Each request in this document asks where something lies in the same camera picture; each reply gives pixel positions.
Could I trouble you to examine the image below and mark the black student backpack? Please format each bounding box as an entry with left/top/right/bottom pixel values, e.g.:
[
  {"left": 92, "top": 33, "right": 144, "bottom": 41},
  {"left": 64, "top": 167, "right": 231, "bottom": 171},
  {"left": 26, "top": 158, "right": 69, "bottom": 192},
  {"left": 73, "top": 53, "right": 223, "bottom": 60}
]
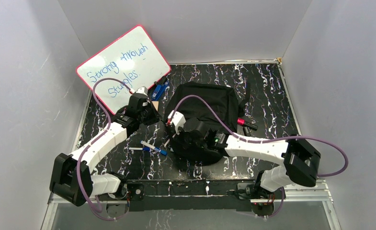
[{"left": 164, "top": 81, "right": 251, "bottom": 165}]

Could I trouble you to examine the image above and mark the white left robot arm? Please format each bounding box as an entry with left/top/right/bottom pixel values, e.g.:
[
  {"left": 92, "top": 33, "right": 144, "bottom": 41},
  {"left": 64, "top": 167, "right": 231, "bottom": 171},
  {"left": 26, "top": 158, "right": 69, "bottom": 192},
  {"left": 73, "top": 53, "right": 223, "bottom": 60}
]
[{"left": 49, "top": 92, "right": 160, "bottom": 207}]

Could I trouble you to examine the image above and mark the small wooden block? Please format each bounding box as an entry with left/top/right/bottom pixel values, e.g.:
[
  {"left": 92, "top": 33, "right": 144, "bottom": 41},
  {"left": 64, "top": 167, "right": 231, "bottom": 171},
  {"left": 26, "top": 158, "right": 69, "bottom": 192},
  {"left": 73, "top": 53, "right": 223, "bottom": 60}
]
[{"left": 151, "top": 101, "right": 159, "bottom": 111}]

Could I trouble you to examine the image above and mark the blue stapler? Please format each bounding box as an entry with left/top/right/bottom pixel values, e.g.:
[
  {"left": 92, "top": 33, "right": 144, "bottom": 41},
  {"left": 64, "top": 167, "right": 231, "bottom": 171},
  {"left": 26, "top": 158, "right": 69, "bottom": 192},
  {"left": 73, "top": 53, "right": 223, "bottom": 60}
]
[{"left": 151, "top": 81, "right": 169, "bottom": 101}]

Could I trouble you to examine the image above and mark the white blue whiteboard marker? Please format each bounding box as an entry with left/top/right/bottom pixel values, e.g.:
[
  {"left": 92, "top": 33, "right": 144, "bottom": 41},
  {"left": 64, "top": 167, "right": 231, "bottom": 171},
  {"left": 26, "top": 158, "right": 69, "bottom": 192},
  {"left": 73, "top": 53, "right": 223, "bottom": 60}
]
[{"left": 140, "top": 141, "right": 168, "bottom": 156}]

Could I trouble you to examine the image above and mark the pink framed whiteboard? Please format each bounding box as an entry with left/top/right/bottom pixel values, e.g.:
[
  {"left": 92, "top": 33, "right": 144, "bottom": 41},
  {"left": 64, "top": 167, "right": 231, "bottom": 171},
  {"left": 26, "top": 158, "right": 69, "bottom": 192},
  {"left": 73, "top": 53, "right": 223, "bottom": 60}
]
[{"left": 76, "top": 25, "right": 171, "bottom": 114}]

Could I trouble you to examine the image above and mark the pink capped black highlighter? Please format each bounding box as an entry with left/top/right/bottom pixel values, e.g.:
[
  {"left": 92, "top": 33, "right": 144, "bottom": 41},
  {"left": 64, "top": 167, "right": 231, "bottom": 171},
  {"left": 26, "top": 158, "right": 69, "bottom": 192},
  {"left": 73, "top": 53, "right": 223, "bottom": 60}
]
[{"left": 237, "top": 118, "right": 258, "bottom": 131}]

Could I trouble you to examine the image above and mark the blue capped black highlighter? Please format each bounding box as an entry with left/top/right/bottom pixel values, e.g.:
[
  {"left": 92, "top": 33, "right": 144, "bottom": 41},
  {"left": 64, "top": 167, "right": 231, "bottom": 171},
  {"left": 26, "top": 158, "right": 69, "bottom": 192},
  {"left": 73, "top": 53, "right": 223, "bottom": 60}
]
[{"left": 243, "top": 127, "right": 251, "bottom": 137}]

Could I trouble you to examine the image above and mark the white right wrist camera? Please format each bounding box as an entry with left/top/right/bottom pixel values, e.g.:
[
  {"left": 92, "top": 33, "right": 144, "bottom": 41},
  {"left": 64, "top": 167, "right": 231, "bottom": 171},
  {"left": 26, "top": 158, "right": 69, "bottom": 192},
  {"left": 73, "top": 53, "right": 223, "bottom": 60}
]
[{"left": 167, "top": 110, "right": 186, "bottom": 135}]

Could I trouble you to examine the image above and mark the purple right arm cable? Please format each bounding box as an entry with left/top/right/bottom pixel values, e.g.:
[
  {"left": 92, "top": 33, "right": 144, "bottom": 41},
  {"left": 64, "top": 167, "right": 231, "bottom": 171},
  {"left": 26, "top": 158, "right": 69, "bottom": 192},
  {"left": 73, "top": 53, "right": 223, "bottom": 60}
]
[{"left": 167, "top": 94, "right": 349, "bottom": 219}]

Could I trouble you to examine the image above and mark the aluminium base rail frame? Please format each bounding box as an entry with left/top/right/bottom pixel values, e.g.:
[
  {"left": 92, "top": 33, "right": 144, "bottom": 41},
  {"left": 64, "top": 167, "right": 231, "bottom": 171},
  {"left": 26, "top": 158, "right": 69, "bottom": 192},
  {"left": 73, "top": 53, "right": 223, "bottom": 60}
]
[{"left": 42, "top": 180, "right": 341, "bottom": 230}]

